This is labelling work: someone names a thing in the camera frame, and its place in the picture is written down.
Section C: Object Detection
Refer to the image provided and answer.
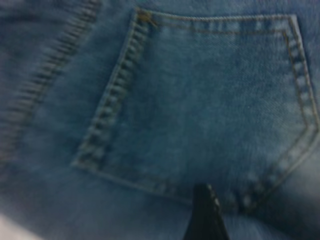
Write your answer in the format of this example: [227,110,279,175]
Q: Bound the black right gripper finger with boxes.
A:
[183,183,230,240]

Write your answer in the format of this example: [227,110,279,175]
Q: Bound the blue denim jeans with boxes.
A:
[0,0,320,240]

